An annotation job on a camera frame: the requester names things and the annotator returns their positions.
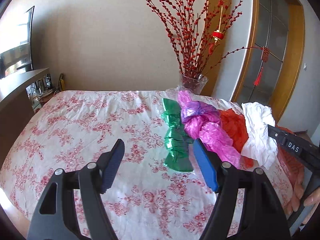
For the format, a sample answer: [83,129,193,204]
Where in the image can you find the white paper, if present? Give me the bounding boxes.
[241,102,278,170]

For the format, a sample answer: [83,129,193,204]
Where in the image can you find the red fu charm with tassel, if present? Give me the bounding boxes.
[253,47,270,87]

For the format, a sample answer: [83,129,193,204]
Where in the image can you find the frosted glass sliding door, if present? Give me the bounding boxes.
[237,0,289,105]

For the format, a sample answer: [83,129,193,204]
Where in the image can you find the small red lantern ornament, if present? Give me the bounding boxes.
[209,5,224,55]

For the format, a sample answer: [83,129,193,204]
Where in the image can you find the television screen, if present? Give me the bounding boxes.
[1,7,35,79]

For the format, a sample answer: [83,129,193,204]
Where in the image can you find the red plastic bag small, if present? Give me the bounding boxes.
[215,108,253,169]

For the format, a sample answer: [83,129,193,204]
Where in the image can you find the glass vase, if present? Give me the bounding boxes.
[179,72,208,95]

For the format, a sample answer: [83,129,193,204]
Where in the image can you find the right hand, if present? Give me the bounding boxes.
[302,187,320,225]

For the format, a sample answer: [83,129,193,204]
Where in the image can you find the dark wooden tv cabinet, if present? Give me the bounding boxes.
[0,68,49,164]

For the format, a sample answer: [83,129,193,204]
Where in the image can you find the magenta purple plastic bag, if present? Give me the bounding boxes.
[178,90,240,168]

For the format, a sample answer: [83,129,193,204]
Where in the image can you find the green plastic bag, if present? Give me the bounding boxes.
[162,98,193,172]

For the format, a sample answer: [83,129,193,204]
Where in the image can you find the red berry branches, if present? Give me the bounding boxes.
[145,0,263,79]

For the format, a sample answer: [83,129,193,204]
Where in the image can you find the floral white tablecloth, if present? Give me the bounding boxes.
[1,90,216,239]

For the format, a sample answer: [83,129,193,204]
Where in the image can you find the clear bubble wrap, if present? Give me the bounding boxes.
[155,87,182,119]

